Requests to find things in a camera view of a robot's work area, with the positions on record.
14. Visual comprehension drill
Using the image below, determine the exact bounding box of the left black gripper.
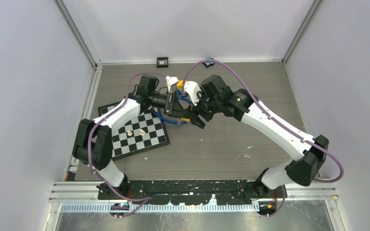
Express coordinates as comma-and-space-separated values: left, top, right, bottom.
149, 90, 188, 120

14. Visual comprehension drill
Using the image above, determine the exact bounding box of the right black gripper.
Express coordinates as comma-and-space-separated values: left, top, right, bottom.
184, 86, 221, 128

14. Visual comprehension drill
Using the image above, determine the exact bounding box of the yellow black padlock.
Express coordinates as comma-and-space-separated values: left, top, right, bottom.
178, 117, 190, 125

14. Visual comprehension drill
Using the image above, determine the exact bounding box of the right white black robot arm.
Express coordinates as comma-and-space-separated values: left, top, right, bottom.
183, 75, 328, 198

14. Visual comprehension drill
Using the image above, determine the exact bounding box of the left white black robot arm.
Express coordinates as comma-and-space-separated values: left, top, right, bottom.
72, 73, 160, 199

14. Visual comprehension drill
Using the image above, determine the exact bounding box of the blue yellow toy car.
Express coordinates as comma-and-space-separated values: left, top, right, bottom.
176, 80, 187, 96

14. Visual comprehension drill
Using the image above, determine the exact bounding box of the black white chessboard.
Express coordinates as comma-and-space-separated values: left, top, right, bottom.
112, 112, 170, 160

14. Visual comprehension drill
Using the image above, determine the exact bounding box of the small black square box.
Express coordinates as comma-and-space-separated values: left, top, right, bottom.
156, 57, 169, 68

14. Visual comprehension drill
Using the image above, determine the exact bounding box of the black blue owl toy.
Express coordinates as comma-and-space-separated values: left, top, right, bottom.
203, 57, 215, 68

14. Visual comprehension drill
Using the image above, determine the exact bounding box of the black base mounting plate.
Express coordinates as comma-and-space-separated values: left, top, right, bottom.
97, 180, 286, 205

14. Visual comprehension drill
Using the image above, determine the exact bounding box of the blue ring hoop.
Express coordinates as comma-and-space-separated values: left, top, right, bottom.
151, 93, 191, 125

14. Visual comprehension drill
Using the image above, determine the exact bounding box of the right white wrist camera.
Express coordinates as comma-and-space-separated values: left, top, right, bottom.
184, 81, 201, 106

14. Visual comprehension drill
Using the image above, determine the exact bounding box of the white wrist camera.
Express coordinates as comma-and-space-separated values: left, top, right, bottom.
184, 81, 201, 106
165, 76, 179, 94

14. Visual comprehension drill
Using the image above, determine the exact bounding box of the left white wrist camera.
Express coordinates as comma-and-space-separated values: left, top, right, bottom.
165, 76, 179, 94

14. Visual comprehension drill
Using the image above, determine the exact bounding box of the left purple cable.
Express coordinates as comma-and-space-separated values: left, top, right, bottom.
87, 72, 173, 218

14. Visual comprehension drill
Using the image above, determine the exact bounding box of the purple cable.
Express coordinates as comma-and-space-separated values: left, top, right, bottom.
87, 72, 173, 218
182, 59, 345, 218

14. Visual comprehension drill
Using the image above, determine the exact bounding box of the perforated metal rail strip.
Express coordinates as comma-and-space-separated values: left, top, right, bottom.
60, 202, 260, 213

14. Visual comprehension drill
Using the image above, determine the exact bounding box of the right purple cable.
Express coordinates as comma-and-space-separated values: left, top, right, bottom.
182, 59, 345, 218

